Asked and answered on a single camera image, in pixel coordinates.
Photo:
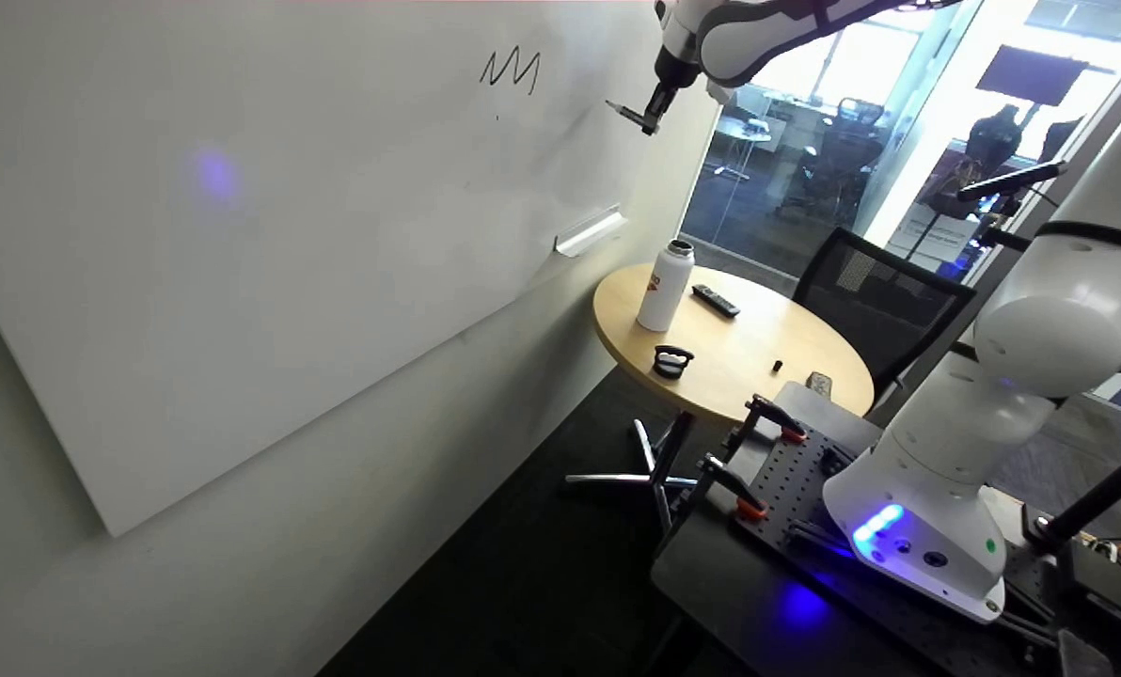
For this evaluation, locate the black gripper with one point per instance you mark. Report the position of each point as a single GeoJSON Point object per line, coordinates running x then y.
{"type": "Point", "coordinates": [673, 70]}

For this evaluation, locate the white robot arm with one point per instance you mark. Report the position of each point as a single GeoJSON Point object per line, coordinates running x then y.
{"type": "Point", "coordinates": [909, 505]}

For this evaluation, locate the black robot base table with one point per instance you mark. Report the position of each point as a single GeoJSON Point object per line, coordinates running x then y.
{"type": "Point", "coordinates": [786, 599]}

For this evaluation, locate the white bottle with orange logo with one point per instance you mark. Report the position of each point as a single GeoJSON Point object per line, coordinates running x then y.
{"type": "Point", "coordinates": [665, 289]}

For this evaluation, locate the black remote control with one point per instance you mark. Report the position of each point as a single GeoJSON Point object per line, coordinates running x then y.
{"type": "Point", "coordinates": [714, 301]}

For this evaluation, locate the round wooden table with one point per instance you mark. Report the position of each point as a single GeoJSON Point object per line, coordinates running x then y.
{"type": "Point", "coordinates": [731, 357]}

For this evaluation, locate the black mesh office chair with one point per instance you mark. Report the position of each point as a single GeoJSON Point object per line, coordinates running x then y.
{"type": "Point", "coordinates": [877, 301]}

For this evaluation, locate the orange handled clamp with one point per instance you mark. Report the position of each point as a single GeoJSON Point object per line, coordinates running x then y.
{"type": "Point", "coordinates": [749, 505]}
{"type": "Point", "coordinates": [773, 421]}

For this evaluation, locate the white wall whiteboard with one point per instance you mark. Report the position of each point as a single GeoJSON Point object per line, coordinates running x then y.
{"type": "Point", "coordinates": [222, 218]}

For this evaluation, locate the black camera stand pole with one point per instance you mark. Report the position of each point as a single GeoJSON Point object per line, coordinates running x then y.
{"type": "Point", "coordinates": [1047, 534]}

